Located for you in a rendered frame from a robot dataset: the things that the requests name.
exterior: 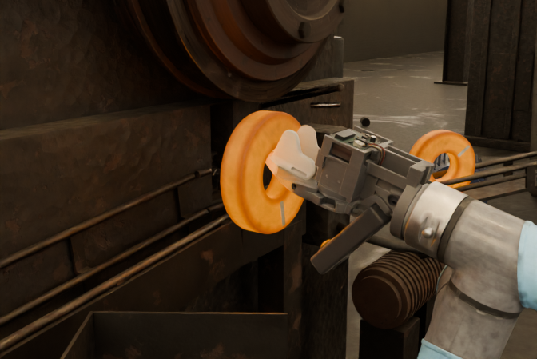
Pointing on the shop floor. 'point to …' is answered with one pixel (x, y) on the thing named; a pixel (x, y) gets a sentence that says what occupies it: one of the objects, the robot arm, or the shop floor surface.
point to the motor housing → (393, 303)
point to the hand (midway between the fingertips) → (268, 157)
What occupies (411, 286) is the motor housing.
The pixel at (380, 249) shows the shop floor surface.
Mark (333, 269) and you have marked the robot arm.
